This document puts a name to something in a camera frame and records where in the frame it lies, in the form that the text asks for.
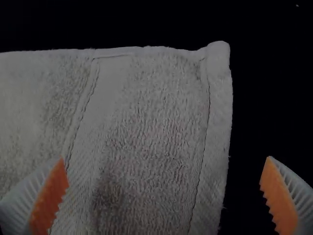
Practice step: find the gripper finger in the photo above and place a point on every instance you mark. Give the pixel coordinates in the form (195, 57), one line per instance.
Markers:
(27, 205)
(286, 195)

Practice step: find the black mat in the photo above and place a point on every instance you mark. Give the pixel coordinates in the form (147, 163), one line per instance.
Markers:
(271, 73)

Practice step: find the pale towel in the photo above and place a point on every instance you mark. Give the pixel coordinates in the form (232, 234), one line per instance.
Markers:
(137, 137)

